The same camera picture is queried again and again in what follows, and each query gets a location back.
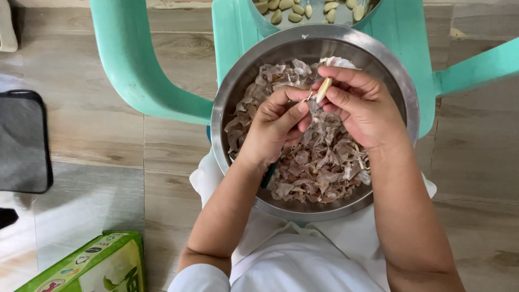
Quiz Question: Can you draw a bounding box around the person's right hand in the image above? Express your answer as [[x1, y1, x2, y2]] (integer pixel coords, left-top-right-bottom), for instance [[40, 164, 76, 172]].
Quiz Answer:
[[317, 66, 408, 150]]

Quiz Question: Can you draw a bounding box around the person's left hand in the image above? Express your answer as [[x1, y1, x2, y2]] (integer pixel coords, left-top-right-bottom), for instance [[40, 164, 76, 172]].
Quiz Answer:
[[238, 86, 314, 171]]

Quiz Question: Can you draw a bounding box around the green-handled small knife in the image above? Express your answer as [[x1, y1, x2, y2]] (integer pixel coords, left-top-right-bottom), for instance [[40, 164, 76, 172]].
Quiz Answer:
[[259, 91, 315, 190]]

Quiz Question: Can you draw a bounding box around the peeled garlic clove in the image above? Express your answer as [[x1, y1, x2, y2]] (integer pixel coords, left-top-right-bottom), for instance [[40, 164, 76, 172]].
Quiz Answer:
[[315, 77, 333, 104]]

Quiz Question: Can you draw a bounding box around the large steel bowl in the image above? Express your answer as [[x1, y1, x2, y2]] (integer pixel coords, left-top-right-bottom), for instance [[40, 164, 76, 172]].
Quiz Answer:
[[210, 24, 421, 223]]

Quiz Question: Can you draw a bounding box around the heap of garlic skins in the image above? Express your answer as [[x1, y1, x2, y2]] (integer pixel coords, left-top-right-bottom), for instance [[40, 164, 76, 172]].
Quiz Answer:
[[224, 57, 371, 204]]

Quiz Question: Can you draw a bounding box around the small steel bowl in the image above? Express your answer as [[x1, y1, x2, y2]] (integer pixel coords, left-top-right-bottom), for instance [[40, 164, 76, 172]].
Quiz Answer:
[[247, 0, 382, 38]]

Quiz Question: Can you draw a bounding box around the pile of garlic cloves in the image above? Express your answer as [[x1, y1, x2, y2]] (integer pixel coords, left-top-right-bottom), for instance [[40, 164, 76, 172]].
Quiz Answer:
[[253, 0, 366, 25]]

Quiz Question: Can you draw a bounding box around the person's white clothing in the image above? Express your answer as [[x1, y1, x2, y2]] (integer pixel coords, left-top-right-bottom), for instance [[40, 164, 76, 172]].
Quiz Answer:
[[167, 148, 438, 292]]

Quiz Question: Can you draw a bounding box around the teal plastic chair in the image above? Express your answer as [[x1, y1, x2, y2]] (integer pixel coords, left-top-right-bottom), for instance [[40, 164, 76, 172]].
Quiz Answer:
[[89, 0, 519, 140]]

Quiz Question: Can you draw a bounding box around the green printed carton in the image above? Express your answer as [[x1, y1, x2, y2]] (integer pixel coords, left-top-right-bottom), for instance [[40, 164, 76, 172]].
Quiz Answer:
[[14, 230, 147, 292]]

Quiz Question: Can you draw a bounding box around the grey mat with black border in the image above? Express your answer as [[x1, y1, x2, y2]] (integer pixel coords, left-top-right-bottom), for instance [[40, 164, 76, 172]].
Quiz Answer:
[[0, 89, 54, 194]]

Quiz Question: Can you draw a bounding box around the black object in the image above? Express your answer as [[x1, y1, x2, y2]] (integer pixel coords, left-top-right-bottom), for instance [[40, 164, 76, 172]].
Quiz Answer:
[[0, 208, 19, 230]]

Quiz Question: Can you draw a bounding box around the white cushion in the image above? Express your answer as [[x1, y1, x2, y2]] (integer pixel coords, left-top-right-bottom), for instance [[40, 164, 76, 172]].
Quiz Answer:
[[0, 0, 18, 52]]

